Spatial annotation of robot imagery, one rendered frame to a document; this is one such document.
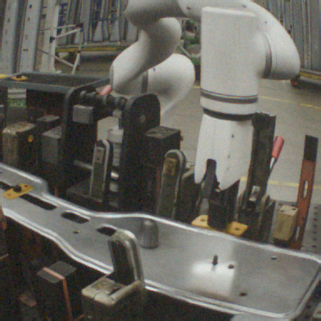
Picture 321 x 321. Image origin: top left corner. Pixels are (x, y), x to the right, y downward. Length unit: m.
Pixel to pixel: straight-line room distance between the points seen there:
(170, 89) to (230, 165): 0.74
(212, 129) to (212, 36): 0.13
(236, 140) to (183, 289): 0.23
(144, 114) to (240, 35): 0.45
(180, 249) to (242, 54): 0.36
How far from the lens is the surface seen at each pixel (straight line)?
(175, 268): 0.84
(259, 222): 0.95
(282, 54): 0.73
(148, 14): 1.13
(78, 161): 1.20
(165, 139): 1.06
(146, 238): 0.89
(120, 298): 0.69
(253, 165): 0.93
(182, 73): 1.45
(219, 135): 0.72
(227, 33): 0.69
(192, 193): 1.05
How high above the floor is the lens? 1.44
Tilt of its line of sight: 20 degrees down
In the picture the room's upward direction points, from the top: 2 degrees clockwise
